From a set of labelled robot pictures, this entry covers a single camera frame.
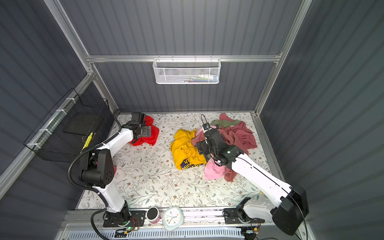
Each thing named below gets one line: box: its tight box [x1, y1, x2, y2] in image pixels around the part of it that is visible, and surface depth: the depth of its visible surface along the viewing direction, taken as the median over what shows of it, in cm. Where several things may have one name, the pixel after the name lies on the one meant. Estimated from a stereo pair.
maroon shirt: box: [218, 113, 258, 156], surface depth 103 cm
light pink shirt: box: [204, 153, 225, 180], surface depth 91 cm
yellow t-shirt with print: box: [170, 129, 207, 170], surface depth 93 cm
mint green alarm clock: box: [161, 206, 185, 232], surface depth 73 cm
